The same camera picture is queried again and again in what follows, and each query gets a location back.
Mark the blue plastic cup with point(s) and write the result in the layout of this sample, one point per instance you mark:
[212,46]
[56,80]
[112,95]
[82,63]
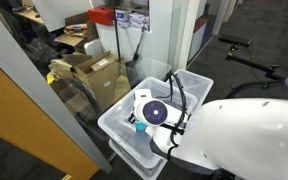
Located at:
[140,127]

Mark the large clear plastic storage bin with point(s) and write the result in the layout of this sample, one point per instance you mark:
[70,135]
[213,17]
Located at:
[120,123]

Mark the red box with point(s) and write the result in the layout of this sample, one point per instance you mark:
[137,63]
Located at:
[100,15]

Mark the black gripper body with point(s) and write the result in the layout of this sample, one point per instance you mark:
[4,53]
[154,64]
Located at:
[131,118]

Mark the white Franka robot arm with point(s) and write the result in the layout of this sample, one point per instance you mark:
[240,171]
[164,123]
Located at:
[244,140]

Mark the white board panel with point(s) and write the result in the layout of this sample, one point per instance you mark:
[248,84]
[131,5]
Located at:
[60,13]

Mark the orange wood door panel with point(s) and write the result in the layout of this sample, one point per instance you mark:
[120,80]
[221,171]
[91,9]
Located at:
[24,126]

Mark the flat cardboard sheet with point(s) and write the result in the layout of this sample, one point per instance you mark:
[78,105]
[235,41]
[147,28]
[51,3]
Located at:
[69,39]

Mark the small clear plastic storage bin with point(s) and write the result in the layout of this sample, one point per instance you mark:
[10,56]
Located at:
[197,83]

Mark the black camera on stand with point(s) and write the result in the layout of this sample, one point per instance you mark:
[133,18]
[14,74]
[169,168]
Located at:
[235,40]

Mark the large open cardboard box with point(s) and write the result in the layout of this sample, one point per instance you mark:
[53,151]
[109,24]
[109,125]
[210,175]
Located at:
[97,76]

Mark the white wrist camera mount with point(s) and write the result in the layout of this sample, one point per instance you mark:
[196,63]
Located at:
[142,96]

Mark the white printed carton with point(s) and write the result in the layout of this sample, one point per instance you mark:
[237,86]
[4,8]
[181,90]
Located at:
[122,17]
[139,21]

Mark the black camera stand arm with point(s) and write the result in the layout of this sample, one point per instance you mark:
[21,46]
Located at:
[250,63]

